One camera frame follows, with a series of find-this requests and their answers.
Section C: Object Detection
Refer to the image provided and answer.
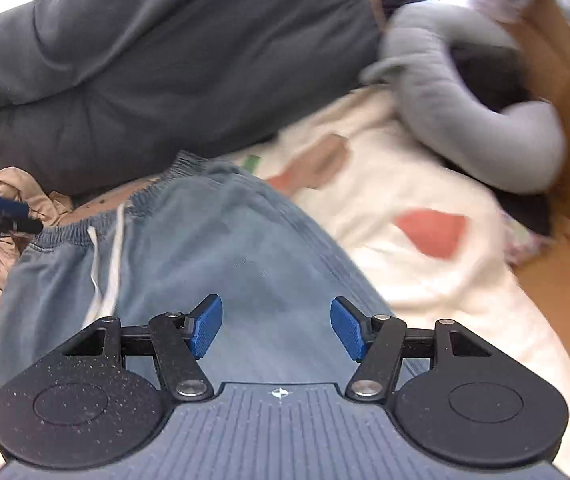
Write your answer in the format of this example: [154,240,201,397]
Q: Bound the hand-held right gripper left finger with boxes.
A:
[62,294,223,403]

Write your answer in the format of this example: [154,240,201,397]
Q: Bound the dark grey pillow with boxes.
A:
[0,0,390,197]

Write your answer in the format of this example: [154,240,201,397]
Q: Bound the beige cloth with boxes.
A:
[0,166,76,282]

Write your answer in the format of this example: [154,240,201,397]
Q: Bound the grey neck pillow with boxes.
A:
[360,0,568,196]

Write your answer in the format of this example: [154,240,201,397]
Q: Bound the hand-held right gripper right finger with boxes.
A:
[330,296,493,403]

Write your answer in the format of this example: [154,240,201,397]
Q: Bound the cream bear print blanket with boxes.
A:
[0,85,570,480]

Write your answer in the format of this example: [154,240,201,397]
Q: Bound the light blue jeans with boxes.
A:
[0,151,418,397]

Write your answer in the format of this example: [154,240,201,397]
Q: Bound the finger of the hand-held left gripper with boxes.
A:
[0,183,44,236]

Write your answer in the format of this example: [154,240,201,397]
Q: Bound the floral patterned cloth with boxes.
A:
[502,219,562,267]

